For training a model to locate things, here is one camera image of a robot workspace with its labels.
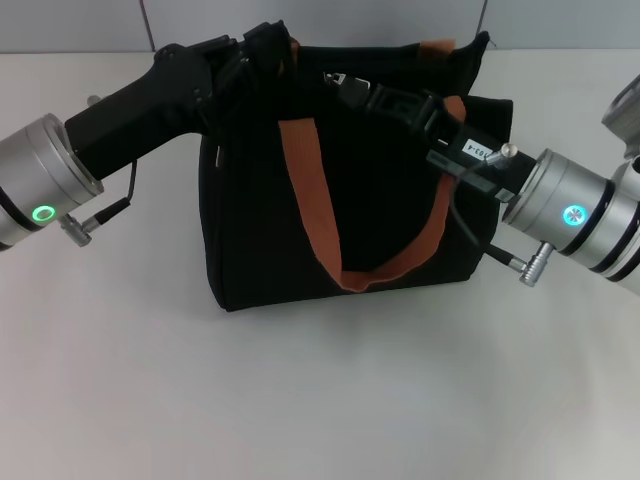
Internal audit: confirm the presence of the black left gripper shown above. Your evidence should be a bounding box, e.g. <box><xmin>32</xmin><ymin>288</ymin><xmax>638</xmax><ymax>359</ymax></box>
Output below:
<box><xmin>64</xmin><ymin>19</ymin><xmax>289</xmax><ymax>179</ymax></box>

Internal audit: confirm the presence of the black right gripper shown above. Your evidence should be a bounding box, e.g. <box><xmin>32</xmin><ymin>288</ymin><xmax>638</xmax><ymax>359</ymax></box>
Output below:
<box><xmin>342</xmin><ymin>81</ymin><xmax>534</xmax><ymax>201</ymax></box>

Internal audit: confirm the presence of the silver zipper pull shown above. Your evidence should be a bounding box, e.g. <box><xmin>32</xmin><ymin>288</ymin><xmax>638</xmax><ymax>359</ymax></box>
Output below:
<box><xmin>323</xmin><ymin>71</ymin><xmax>351</xmax><ymax>94</ymax></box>

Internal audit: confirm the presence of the black bag with orange handles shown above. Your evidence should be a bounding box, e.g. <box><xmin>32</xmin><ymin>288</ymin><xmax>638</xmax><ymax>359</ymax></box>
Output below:
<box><xmin>197</xmin><ymin>30</ymin><xmax>516</xmax><ymax>314</ymax></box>

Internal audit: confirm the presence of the left arm cable with connector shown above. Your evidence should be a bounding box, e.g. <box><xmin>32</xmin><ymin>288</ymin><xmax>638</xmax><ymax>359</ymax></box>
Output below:
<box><xmin>60</xmin><ymin>158</ymin><xmax>139</xmax><ymax>247</ymax></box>

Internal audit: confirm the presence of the arm cable with connector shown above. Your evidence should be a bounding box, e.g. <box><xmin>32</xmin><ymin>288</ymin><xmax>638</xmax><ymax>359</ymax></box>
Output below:
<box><xmin>447</xmin><ymin>172</ymin><xmax>554</xmax><ymax>287</ymax></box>
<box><xmin>60</xmin><ymin>158</ymin><xmax>139</xmax><ymax>247</ymax></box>

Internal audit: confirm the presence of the right arm cable with connector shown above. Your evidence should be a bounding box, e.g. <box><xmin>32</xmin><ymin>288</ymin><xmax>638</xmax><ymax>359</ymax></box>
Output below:
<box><xmin>447</xmin><ymin>172</ymin><xmax>554</xmax><ymax>287</ymax></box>

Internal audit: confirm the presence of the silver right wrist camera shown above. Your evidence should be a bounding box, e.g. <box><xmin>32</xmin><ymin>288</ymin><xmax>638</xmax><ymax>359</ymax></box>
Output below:
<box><xmin>599</xmin><ymin>73</ymin><xmax>640</xmax><ymax>174</ymax></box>

